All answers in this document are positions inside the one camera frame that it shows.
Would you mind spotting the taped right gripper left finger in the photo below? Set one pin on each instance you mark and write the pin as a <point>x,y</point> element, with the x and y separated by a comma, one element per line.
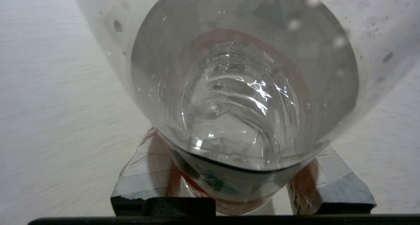
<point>147,179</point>

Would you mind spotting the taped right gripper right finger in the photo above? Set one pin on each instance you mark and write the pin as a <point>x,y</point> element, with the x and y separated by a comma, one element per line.
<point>334,185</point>

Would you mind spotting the clear water bottle red cap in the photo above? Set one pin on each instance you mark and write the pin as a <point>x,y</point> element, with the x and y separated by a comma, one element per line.
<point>242,87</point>

